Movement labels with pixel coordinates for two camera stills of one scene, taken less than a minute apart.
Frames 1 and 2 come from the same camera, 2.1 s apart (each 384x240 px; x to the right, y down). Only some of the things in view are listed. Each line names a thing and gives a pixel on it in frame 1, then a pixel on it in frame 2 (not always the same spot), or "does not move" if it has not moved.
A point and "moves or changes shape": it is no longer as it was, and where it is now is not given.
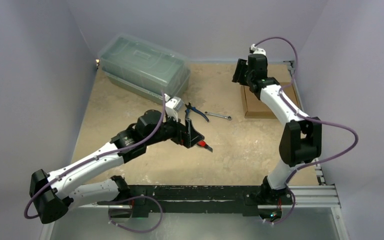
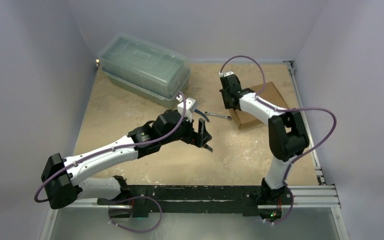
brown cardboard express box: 254,108 moves or changes shape
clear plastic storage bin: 144,68 does not move
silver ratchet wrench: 228,117 does not move
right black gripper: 240,70 -> 228,100
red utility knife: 202,143 does not move
